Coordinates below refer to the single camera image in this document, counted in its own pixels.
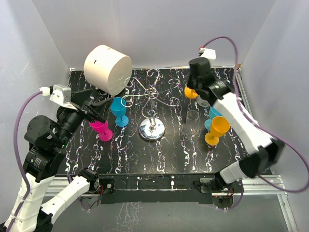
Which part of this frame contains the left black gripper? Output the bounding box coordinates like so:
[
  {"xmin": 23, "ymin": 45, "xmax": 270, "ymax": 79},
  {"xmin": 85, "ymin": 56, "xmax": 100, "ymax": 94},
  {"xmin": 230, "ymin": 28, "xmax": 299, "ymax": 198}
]
[{"xmin": 55, "ymin": 88, "xmax": 114, "ymax": 147}]

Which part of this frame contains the orange wine glass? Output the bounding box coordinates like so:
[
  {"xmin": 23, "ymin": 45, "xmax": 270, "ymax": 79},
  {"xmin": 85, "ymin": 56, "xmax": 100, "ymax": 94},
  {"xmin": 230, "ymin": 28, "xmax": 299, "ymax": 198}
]
[
  {"xmin": 204, "ymin": 116, "xmax": 230, "ymax": 146},
  {"xmin": 184, "ymin": 87, "xmax": 198, "ymax": 99}
]

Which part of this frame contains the clear wine glass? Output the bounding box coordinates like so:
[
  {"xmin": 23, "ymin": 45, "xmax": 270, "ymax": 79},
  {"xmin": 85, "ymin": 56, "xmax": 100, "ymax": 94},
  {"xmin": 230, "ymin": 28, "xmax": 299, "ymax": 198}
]
[{"xmin": 183, "ymin": 110, "xmax": 200, "ymax": 139}]

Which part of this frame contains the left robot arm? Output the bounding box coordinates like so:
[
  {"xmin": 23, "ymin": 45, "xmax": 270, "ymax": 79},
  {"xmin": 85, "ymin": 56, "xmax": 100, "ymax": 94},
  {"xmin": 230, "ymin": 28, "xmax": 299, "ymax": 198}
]
[{"xmin": 0, "ymin": 85, "xmax": 112, "ymax": 232}]

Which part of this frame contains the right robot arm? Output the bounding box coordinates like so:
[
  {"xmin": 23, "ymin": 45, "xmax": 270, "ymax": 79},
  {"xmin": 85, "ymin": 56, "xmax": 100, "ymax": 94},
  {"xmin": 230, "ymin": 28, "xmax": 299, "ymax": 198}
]
[{"xmin": 187, "ymin": 57, "xmax": 284, "ymax": 192}]

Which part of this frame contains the magenta plastic wine glass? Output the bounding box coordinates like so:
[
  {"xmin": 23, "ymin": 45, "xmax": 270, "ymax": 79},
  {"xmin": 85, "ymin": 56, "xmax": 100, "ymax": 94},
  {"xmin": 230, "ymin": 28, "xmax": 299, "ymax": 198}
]
[{"xmin": 89, "ymin": 121, "xmax": 113, "ymax": 142}]

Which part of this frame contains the blue plastic wine glass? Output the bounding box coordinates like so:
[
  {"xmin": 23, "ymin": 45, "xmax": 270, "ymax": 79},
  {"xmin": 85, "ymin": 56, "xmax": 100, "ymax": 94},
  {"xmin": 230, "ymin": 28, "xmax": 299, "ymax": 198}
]
[{"xmin": 110, "ymin": 97, "xmax": 129, "ymax": 127}]

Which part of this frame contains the chrome wine glass rack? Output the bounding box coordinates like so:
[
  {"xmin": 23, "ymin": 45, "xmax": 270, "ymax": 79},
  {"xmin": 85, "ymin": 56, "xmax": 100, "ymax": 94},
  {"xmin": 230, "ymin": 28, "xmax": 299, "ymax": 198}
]
[{"xmin": 121, "ymin": 69, "xmax": 183, "ymax": 144}]

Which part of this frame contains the grey tape roll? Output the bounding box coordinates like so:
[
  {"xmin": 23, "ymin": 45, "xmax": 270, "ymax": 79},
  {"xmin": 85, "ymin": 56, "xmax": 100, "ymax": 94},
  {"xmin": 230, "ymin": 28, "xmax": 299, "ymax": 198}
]
[{"xmin": 197, "ymin": 96, "xmax": 210, "ymax": 107}]

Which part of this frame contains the white cylindrical container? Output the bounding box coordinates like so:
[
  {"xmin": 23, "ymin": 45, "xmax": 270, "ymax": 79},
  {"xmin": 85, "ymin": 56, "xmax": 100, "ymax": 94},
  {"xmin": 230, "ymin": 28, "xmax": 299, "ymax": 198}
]
[{"xmin": 84, "ymin": 45, "xmax": 133, "ymax": 96}]

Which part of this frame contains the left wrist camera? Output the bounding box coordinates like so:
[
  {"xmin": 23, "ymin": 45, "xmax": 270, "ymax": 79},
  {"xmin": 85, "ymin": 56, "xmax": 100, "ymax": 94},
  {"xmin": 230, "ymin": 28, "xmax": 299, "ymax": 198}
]
[{"xmin": 49, "ymin": 85, "xmax": 71, "ymax": 107}]

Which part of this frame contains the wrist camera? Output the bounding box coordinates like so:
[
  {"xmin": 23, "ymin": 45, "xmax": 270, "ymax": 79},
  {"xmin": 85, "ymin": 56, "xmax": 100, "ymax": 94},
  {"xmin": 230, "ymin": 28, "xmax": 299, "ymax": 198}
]
[
  {"xmin": 198, "ymin": 46, "xmax": 216, "ymax": 60},
  {"xmin": 49, "ymin": 85, "xmax": 71, "ymax": 107}
]

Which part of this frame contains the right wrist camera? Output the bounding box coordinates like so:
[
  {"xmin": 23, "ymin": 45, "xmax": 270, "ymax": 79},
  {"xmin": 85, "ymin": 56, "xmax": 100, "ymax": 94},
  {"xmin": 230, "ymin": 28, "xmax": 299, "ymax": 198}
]
[{"xmin": 198, "ymin": 46, "xmax": 216, "ymax": 60}]

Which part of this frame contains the aluminium frame rail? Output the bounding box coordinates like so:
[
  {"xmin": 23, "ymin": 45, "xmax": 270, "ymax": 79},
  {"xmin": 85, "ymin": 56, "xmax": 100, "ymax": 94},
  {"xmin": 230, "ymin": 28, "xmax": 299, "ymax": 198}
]
[{"xmin": 48, "ymin": 68, "xmax": 297, "ymax": 232}]

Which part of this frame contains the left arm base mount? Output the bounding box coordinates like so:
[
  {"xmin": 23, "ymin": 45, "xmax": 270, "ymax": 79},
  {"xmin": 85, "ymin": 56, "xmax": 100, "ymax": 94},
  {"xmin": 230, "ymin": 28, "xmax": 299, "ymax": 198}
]
[{"xmin": 79, "ymin": 178, "xmax": 115, "ymax": 212}]

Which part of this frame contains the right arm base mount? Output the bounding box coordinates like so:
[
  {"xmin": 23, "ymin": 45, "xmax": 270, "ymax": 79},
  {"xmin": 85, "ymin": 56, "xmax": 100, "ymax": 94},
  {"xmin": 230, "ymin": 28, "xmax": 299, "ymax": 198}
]
[{"xmin": 193, "ymin": 178, "xmax": 244, "ymax": 212}]

